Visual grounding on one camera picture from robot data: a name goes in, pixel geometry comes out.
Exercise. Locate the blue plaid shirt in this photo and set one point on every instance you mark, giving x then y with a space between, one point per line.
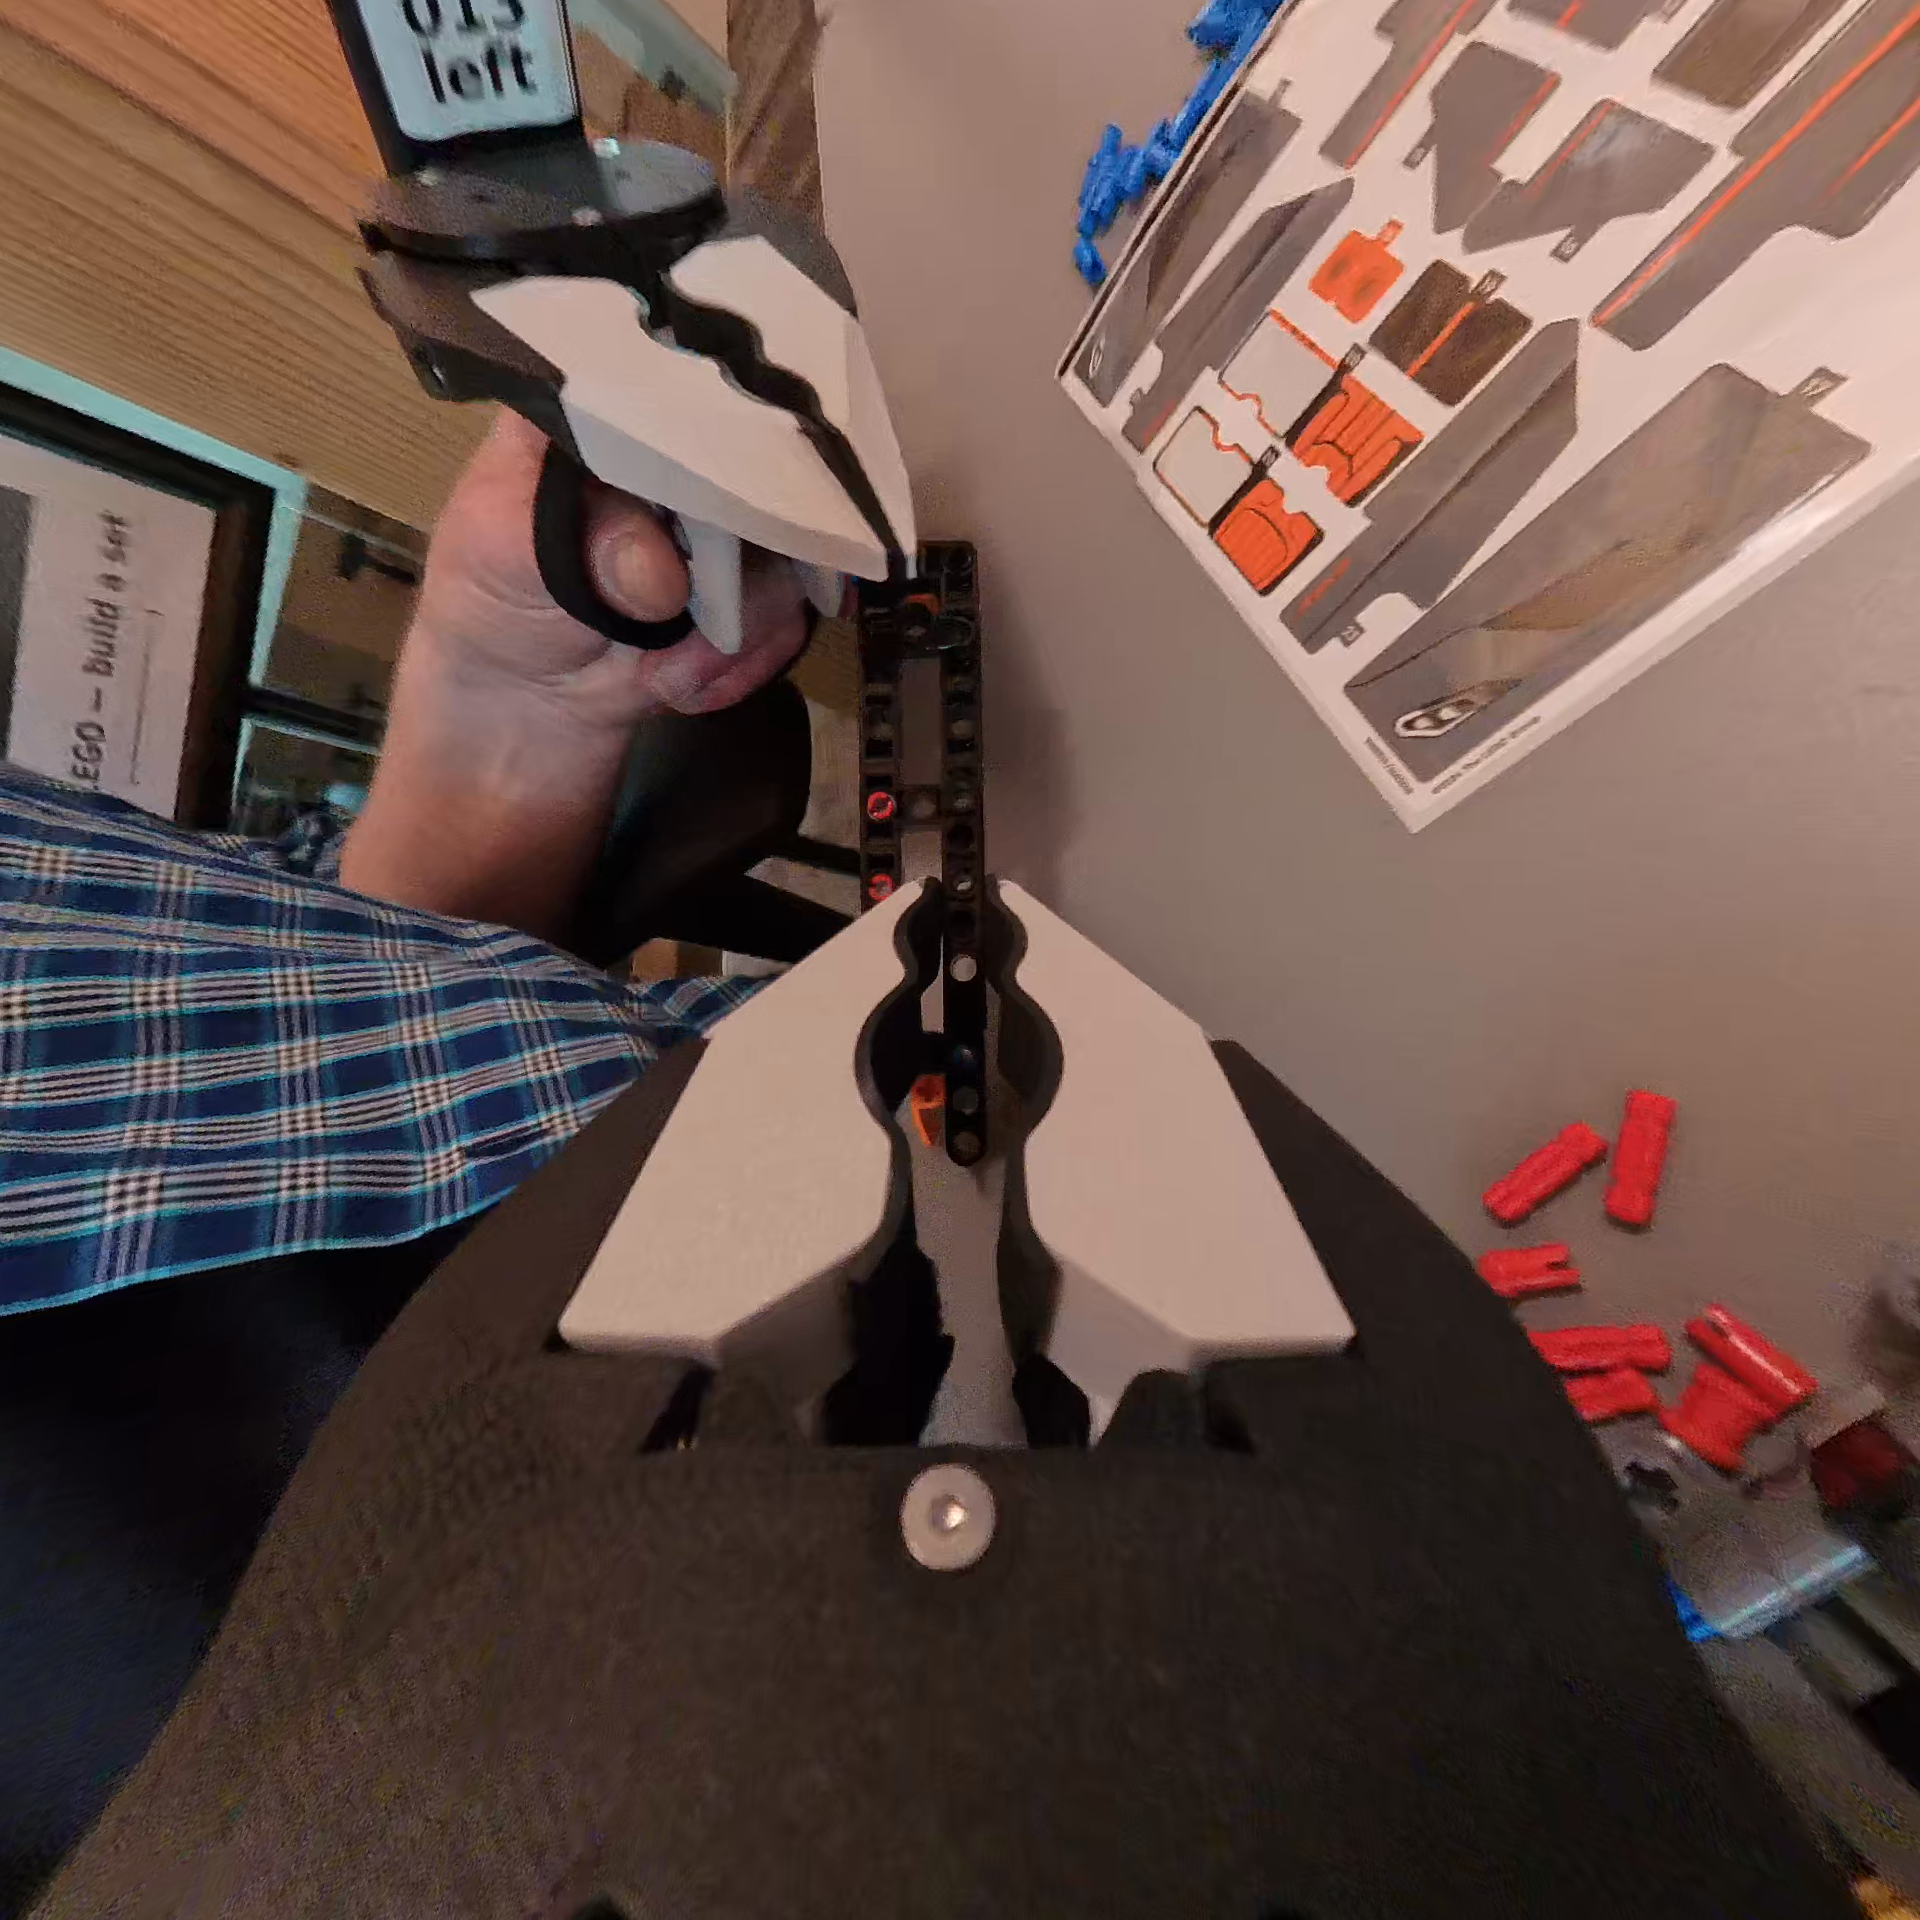
299 1050

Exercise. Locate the black mesh office chair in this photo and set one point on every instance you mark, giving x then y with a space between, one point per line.
706 810

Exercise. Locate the lego sticker sheet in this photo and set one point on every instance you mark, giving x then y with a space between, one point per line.
1649 524

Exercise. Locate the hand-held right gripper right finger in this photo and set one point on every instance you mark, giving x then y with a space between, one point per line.
1172 1202

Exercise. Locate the pile of blue lego pins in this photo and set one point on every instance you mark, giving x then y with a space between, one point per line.
1118 181

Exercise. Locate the dark navy garment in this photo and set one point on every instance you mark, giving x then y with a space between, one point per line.
150 1499

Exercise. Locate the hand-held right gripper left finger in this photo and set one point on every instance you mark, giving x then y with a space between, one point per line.
721 1202

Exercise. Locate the pile of red lego pins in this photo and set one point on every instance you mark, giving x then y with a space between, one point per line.
1546 1170

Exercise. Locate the person's left forearm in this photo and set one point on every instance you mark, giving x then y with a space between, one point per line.
464 824

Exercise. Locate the wooden plywood partition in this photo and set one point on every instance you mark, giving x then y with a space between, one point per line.
150 226

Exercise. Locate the framed printed sign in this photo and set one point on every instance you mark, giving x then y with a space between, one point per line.
104 644

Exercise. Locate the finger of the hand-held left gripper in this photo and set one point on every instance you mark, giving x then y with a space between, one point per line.
660 435
797 321

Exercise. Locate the person's left hand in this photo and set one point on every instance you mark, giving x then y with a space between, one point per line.
479 600

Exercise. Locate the lego car chassis build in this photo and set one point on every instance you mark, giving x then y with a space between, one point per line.
1772 1575

